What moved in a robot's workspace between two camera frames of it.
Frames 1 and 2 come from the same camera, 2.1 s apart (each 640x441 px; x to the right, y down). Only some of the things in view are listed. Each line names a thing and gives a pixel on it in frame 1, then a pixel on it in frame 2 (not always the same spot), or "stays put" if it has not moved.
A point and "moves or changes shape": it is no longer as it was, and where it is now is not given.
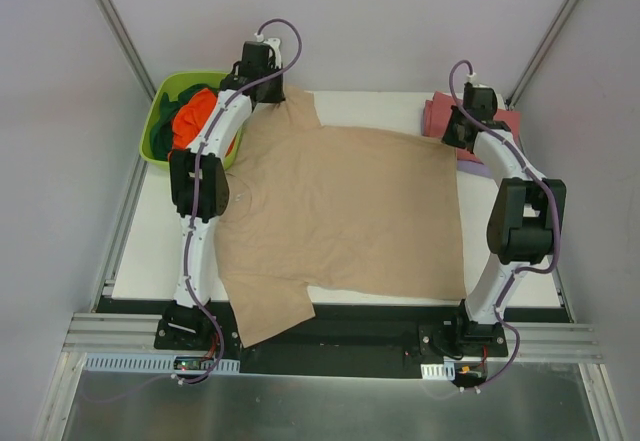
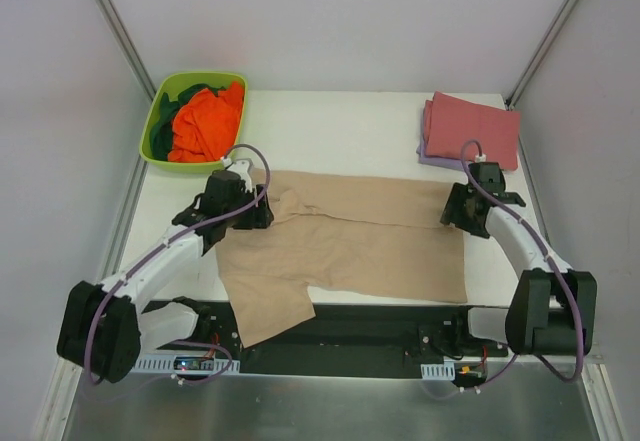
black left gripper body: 273,90 → 257,212
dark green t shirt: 162,138 stays put
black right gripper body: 455,132 → 458,208
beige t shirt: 316,210 moves or changes shape
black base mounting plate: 358,339 stays put
